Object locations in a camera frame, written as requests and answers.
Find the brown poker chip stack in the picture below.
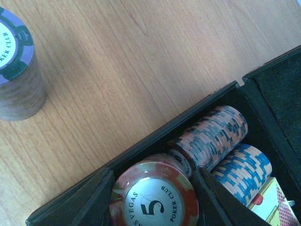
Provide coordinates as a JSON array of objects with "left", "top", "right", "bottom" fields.
[{"left": 109, "top": 153, "right": 199, "bottom": 226}]

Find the clear chip stack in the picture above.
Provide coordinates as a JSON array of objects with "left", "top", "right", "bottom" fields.
[{"left": 211, "top": 144, "right": 272, "bottom": 206}]

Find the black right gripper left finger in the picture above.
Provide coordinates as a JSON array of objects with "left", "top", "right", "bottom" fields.
[{"left": 69, "top": 167, "right": 115, "bottom": 226}]

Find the red playing card deck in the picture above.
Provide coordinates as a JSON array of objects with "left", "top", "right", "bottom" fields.
[{"left": 247, "top": 177, "right": 300, "bottom": 226}]

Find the purple poker chip stack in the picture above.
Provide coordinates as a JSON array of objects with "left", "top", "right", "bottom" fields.
[{"left": 0, "top": 8, "right": 46, "bottom": 121}]

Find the dark brown chip stack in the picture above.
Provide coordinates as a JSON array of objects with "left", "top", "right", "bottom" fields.
[{"left": 168, "top": 105, "right": 248, "bottom": 177}]

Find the black poker set case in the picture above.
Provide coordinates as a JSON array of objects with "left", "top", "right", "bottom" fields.
[{"left": 26, "top": 47, "right": 301, "bottom": 226}]

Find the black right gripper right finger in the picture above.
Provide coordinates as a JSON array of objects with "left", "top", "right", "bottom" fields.
[{"left": 192, "top": 168, "right": 269, "bottom": 226}]

